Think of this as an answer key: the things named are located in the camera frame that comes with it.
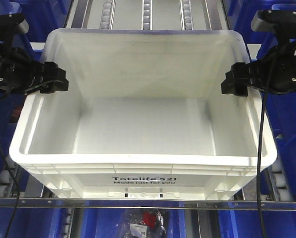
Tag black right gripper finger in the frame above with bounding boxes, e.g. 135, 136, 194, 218
224, 62, 249, 86
221, 83, 248, 97

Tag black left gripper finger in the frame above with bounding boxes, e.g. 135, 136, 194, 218
40, 80, 69, 94
43, 61, 68, 84

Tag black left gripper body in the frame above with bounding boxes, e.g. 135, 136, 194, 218
0, 43, 45, 95

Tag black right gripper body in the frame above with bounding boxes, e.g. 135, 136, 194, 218
246, 41, 296, 94

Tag white plastic tote bin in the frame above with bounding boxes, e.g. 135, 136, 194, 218
8, 28, 278, 201

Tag blue bin right of tote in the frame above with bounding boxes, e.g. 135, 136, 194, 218
241, 0, 296, 199

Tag steel shelf front bar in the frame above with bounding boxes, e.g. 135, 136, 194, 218
0, 197, 296, 211

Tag blue bin lower centre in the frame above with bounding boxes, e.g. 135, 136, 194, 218
78, 208, 194, 238

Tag bagged parts in lower bin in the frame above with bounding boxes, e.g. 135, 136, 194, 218
120, 209, 169, 238

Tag black right camera cable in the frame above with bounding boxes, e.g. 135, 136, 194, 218
256, 53, 278, 238

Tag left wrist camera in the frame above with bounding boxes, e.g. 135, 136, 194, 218
0, 13, 29, 48

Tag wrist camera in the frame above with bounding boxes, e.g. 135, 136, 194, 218
0, 13, 29, 48
251, 10, 296, 45

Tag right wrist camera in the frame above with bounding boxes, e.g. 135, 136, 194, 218
251, 10, 296, 45

